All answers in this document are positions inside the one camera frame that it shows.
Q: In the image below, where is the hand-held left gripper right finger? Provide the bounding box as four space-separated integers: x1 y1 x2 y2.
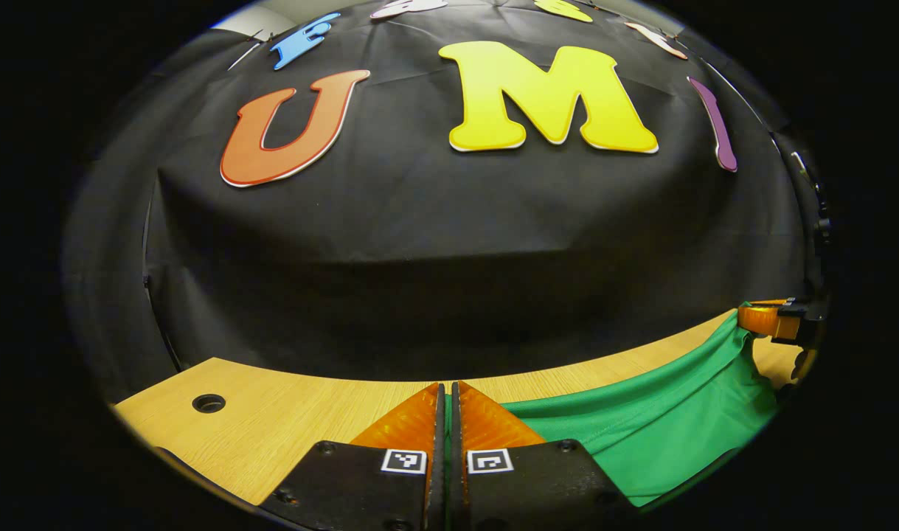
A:
449 381 638 531

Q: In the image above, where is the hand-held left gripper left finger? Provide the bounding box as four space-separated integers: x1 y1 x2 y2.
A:
261 382 448 531

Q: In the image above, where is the green T-shirt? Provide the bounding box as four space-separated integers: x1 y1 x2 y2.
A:
442 302 780 510

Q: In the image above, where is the black backdrop cloth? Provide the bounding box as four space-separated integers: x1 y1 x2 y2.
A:
62 0 833 403

